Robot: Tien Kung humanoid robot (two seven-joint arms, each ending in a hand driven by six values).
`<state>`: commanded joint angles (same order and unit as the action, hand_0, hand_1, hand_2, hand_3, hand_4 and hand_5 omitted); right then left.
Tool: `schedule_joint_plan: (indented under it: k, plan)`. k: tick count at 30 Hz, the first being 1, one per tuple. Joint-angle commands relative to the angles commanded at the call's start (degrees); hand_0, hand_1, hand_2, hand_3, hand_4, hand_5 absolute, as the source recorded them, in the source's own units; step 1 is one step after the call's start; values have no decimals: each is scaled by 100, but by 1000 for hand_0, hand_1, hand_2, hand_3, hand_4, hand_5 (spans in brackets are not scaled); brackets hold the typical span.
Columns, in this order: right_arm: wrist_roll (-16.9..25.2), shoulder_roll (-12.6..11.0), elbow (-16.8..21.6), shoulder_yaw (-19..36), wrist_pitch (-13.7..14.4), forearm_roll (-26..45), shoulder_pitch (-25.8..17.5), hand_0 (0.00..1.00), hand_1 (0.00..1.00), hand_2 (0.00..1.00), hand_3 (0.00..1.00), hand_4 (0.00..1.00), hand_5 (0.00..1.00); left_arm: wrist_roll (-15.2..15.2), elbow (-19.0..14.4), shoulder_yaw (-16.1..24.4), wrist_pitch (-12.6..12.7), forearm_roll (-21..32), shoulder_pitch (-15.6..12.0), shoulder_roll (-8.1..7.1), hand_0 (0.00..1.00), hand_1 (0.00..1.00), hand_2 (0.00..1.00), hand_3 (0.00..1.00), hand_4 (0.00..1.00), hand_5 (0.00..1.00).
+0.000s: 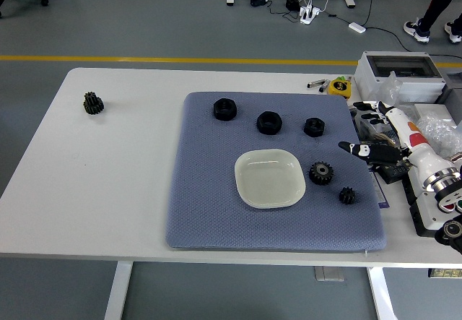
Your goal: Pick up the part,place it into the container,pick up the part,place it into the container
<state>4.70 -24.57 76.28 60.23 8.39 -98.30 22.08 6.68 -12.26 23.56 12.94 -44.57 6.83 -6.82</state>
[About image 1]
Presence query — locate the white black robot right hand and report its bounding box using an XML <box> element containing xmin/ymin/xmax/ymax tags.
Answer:
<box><xmin>338</xmin><ymin>100</ymin><xmax>452</xmax><ymax>183</ymax></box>

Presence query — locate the small black gear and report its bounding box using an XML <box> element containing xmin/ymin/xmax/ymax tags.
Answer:
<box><xmin>339</xmin><ymin>186</ymin><xmax>358</xmax><ymax>206</ymax></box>

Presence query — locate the large black gear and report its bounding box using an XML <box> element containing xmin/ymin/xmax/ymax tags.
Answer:
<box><xmin>308</xmin><ymin>161</ymin><xmax>334</xmax><ymax>186</ymax></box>

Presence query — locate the flat white box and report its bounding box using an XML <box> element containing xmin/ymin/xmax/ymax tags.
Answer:
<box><xmin>413</xmin><ymin>103</ymin><xmax>462</xmax><ymax>121</ymax></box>

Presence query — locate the black white button box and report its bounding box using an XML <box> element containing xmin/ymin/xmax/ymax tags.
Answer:
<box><xmin>409</xmin><ymin>182</ymin><xmax>452</xmax><ymax>238</ymax></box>

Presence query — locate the small black hex nut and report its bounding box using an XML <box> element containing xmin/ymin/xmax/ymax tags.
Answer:
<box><xmin>303</xmin><ymin>117</ymin><xmax>326</xmax><ymax>138</ymax></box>

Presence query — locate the medium black hex nut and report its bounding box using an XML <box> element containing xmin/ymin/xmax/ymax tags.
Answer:
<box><xmin>256</xmin><ymin>111</ymin><xmax>282</xmax><ymax>135</ymax></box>

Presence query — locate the grey under-table control box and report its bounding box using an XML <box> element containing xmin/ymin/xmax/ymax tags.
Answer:
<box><xmin>313</xmin><ymin>266</ymin><xmax>345</xmax><ymax>282</ymax></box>

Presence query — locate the large black hex nut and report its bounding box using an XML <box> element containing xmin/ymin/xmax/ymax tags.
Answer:
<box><xmin>212</xmin><ymin>98</ymin><xmax>238</xmax><ymax>121</ymax></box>

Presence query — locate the bubble wrap bundle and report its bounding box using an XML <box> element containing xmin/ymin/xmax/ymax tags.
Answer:
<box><xmin>414</xmin><ymin>116</ymin><xmax>462</xmax><ymax>160</ymax></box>

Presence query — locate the black square module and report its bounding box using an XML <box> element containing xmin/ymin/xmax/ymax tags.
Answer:
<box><xmin>377</xmin><ymin>163</ymin><xmax>412</xmax><ymax>186</ymax></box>

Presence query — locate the purple white card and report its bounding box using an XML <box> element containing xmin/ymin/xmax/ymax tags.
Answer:
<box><xmin>370</xmin><ymin>170</ymin><xmax>391</xmax><ymax>209</ymax></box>

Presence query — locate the yellow black tape measure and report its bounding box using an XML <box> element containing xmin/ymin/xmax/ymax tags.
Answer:
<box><xmin>327</xmin><ymin>77</ymin><xmax>352</xmax><ymax>99</ymax></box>

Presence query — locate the person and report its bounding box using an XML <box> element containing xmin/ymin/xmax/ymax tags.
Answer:
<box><xmin>403</xmin><ymin>0</ymin><xmax>462</xmax><ymax>44</ymax></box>

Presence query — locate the white square dish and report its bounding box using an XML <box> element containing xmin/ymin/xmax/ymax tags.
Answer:
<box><xmin>234</xmin><ymin>148</ymin><xmax>307</xmax><ymax>210</ymax></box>

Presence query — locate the white power strip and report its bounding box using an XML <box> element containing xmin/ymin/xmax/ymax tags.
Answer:
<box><xmin>299</xmin><ymin>5</ymin><xmax>321</xmax><ymax>25</ymax></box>

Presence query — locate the white table leg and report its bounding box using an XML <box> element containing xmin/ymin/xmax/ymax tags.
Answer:
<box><xmin>367</xmin><ymin>267</ymin><xmax>396</xmax><ymax>320</ymax></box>
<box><xmin>103</xmin><ymin>261</ymin><xmax>133</xmax><ymax>320</ymax></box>

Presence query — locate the blue-grey textured mat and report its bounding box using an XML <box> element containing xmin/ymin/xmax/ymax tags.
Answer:
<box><xmin>165</xmin><ymin>91</ymin><xmax>388</xmax><ymax>253</ymax></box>

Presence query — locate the black stepped double gear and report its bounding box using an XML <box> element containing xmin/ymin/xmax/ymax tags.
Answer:
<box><xmin>83</xmin><ymin>91</ymin><xmax>105</xmax><ymax>116</ymax></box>

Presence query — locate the white electrical enclosure box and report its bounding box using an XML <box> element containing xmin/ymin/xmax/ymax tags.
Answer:
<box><xmin>353</xmin><ymin>51</ymin><xmax>449</xmax><ymax>105</ymax></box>

